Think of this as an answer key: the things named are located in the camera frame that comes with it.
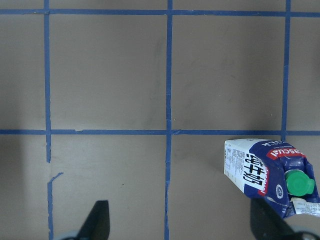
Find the blue white milk carton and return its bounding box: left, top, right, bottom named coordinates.
left=224, top=138, right=320, bottom=218

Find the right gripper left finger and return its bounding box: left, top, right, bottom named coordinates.
left=77, top=200, right=110, bottom=240

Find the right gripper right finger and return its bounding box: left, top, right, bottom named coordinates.
left=250, top=198, right=303, bottom=240

